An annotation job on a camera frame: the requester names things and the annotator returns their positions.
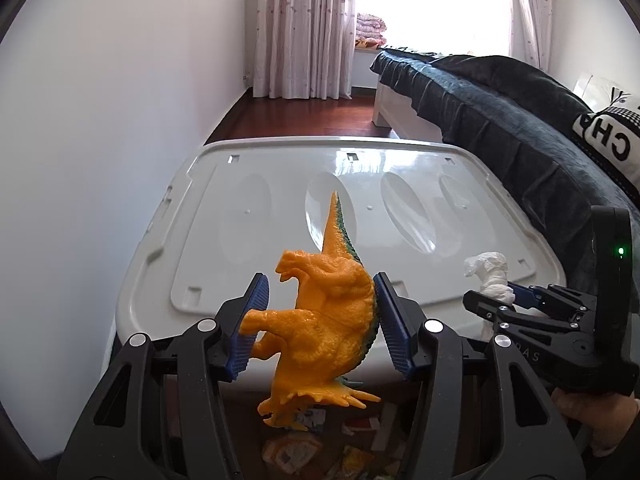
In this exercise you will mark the white tissue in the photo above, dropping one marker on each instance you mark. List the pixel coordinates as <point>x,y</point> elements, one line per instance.
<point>492,272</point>

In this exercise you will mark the orange snack bag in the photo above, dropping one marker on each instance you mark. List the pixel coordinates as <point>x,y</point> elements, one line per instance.
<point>292,455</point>

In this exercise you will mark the white plastic tube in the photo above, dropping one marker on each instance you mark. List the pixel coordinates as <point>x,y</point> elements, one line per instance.
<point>385,427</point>

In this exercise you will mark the bed with dark blanket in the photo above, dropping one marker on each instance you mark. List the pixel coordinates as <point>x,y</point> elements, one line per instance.
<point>500,125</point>

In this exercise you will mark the folded pink quilt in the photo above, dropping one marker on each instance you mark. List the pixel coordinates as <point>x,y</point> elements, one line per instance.
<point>371,32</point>

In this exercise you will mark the white bed frame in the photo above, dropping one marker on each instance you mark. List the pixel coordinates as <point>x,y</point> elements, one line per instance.
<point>400,115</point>

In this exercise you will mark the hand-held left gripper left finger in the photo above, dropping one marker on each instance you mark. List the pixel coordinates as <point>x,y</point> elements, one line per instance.
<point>250,320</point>

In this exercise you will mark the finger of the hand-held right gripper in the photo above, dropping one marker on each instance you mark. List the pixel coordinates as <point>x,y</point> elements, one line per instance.
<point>520,321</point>
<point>565,302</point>

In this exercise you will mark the person's right hand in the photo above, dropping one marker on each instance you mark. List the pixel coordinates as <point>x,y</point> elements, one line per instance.
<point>600,415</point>

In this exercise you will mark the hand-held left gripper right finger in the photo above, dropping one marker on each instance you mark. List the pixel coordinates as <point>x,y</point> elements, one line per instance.
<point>392,320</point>

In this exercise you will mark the orange dinosaur toy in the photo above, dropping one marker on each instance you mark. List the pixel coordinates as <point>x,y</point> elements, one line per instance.
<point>330,310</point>

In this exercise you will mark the black white printed pillow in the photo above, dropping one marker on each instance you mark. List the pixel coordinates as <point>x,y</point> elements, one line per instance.
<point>612,140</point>

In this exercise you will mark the white plastic storage box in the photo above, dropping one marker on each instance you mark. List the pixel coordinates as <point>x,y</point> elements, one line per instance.
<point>280,210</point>

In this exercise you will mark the pink patterned curtain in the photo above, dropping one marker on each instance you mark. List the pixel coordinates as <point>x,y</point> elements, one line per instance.
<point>300,30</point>
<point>532,15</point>

